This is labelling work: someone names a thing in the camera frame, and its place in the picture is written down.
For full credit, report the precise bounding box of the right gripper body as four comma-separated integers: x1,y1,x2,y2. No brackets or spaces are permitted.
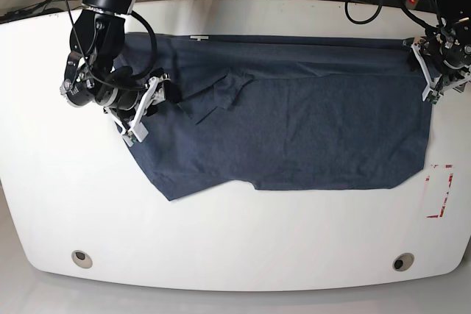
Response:
105,85,164,119

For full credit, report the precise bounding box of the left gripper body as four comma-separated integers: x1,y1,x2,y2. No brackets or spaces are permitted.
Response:
430,25,470,82

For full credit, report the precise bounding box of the dark blue T-shirt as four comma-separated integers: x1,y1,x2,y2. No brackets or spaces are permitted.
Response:
130,36,432,200

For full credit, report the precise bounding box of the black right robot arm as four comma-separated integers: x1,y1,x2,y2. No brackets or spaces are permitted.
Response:
60,0,182,121

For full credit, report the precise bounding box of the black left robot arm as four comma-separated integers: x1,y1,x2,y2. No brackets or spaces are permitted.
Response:
401,0,470,82

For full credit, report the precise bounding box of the red tape rectangle marking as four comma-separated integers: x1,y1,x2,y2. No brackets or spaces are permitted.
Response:
423,164,454,219

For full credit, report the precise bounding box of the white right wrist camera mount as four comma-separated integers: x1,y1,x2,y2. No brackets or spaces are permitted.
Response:
104,73,171,147

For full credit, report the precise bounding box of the left table cable grommet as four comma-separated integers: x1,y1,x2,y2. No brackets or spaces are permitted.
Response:
71,250,93,269

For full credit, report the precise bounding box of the table cable grommet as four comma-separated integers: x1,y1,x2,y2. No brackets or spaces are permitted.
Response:
71,250,93,269
392,253,415,272

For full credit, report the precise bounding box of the right table cable grommet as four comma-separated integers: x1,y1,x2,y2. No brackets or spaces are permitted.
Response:
392,253,415,272

